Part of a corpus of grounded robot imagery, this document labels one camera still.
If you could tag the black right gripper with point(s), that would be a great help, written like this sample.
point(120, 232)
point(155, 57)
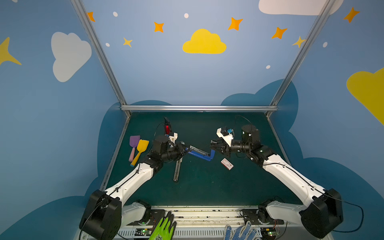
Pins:
point(222, 146)

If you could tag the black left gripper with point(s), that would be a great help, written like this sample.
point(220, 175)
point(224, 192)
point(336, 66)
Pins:
point(182, 147)

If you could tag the long metal stapler magazine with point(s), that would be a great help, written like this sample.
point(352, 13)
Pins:
point(177, 170)

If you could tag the red white staple box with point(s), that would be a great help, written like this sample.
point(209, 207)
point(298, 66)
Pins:
point(227, 164)

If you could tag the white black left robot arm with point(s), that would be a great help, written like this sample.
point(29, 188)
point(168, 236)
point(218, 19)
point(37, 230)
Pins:
point(106, 212)

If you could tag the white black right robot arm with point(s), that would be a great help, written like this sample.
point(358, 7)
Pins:
point(321, 210)

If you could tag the red metal bottle black cap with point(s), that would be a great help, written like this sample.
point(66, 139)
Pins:
point(167, 126)

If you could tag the yellow spatula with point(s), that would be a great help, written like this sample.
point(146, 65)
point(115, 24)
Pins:
point(142, 147)

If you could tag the green work glove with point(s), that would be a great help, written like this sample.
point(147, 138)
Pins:
point(165, 228)

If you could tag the blue dotted white glove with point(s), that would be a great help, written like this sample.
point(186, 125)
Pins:
point(243, 233)

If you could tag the purple spatula pink handle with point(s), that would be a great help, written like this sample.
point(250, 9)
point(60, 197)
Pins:
point(134, 141)

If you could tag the horizontal aluminium back rail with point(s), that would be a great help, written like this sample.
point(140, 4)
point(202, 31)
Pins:
point(164, 108)

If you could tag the front aluminium base frame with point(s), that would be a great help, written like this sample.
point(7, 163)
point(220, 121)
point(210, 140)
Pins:
point(193, 223)

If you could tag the left corner aluminium post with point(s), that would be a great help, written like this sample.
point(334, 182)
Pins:
point(88, 26)

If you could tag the corner aluminium post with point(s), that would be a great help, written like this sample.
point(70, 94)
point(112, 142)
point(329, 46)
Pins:
point(304, 49)
point(88, 26)

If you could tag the right corner aluminium post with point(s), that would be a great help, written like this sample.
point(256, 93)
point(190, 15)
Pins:
point(304, 49)

